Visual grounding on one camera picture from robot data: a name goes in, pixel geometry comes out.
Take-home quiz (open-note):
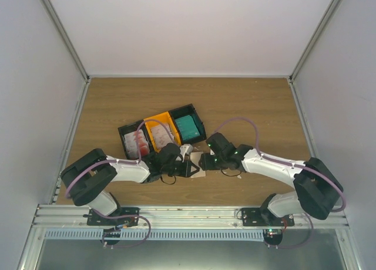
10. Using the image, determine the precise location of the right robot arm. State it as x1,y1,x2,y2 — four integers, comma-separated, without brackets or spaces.
199,133,343,226

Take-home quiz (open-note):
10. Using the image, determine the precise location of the aluminium rail frame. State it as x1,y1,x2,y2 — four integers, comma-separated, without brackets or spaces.
18,76,363,269

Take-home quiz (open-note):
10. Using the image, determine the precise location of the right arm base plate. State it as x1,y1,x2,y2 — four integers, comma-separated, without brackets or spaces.
235,207,295,227

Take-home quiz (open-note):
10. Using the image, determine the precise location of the black bin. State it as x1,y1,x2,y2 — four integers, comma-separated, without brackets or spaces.
118,120,154,160
169,104,207,144

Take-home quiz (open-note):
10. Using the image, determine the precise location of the black bin right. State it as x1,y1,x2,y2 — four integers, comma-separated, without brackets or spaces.
169,104,207,144

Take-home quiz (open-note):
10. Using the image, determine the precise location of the black bin left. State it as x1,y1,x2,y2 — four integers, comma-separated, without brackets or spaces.
118,120,154,160

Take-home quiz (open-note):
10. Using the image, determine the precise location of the grey slotted cable duct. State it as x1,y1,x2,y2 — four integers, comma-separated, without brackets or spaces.
45,228,264,242

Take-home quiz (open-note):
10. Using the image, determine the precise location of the orange bin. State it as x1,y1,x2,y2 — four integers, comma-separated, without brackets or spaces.
145,112,182,151

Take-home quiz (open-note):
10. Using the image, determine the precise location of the beige card holder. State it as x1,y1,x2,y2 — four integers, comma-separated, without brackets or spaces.
190,151,206,178

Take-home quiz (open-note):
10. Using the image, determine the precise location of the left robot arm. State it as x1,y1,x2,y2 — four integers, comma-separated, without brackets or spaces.
61,143,202,225

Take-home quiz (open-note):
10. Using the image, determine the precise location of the red white card stack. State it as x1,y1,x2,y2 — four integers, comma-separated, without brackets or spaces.
123,130,150,160

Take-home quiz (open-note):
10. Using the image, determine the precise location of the white pink card stack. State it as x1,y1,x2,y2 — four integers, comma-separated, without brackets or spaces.
151,123,174,150

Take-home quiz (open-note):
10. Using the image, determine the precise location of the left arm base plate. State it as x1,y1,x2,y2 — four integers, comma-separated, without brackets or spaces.
83,207,140,227

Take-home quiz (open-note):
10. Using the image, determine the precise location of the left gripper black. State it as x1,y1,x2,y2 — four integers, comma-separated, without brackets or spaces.
162,160,200,178

